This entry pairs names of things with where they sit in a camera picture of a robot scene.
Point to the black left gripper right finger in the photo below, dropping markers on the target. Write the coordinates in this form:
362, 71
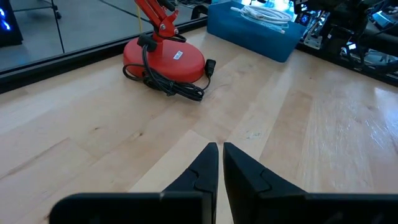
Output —
245, 180

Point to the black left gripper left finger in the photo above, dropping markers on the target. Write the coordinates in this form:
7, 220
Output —
202, 177

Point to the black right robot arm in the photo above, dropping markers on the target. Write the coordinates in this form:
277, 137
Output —
379, 37

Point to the red desk lamp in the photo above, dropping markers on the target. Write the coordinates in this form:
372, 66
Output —
168, 62

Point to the blue plastic bin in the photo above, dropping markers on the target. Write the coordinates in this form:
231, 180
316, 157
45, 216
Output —
248, 37

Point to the black machine with blue lights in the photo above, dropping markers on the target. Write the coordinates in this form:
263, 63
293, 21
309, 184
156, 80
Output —
12, 28

